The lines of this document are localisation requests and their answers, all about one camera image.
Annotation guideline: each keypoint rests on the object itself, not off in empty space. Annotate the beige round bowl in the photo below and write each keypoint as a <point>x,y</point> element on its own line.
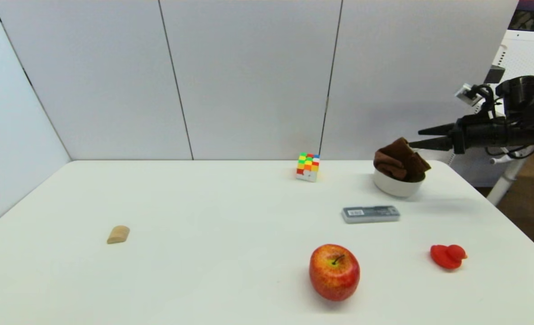
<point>397,187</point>

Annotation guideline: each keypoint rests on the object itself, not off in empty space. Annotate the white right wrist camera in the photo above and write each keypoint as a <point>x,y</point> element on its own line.
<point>467,94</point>

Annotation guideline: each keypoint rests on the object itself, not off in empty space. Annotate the white desk leg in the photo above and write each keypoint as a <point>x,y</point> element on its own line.
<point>508,180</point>

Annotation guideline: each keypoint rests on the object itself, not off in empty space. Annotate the brown cloth with label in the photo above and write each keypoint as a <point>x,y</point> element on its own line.
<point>400,160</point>

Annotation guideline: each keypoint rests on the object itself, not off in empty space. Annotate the half-round wooden block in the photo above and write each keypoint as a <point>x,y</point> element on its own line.
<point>118,234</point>

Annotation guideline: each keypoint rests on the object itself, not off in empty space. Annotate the white perforated panel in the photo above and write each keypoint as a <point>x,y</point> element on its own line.
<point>526,54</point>

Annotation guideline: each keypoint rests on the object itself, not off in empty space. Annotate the red apple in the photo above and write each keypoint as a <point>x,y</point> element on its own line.
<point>334,275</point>

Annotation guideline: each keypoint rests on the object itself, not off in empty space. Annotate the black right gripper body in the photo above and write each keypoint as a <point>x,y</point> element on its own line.
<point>457,134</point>

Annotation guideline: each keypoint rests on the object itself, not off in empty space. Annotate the black clamp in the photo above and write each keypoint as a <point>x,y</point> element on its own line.
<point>494,74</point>

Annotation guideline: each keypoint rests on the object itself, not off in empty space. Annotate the grey rectangular box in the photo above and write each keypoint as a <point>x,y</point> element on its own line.
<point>370,214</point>

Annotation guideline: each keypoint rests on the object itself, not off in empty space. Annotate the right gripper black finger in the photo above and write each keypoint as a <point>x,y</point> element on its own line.
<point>438,131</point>
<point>434,144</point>

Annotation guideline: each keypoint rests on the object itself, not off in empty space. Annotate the red rubber duck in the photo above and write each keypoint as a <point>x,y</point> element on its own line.
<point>447,257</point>

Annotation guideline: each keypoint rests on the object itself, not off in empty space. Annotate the multicoloured puzzle cube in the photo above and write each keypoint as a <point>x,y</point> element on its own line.
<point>308,167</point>

